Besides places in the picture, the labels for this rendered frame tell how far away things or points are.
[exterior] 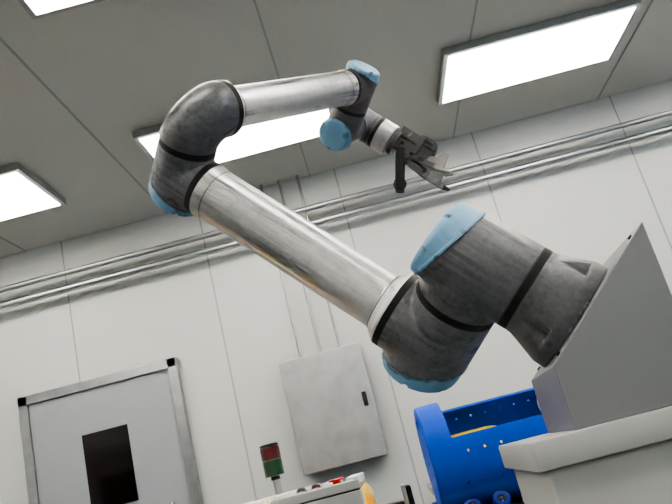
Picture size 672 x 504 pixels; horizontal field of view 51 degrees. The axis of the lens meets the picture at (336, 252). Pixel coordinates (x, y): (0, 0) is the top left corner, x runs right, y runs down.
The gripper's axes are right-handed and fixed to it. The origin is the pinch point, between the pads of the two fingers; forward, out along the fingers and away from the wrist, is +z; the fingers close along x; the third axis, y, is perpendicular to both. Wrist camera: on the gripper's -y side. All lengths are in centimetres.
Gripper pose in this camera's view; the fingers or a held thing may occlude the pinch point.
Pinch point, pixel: (450, 185)
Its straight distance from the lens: 194.7
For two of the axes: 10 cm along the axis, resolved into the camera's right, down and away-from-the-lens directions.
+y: 5.6, -8.2, 1.1
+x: 0.9, 1.9, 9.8
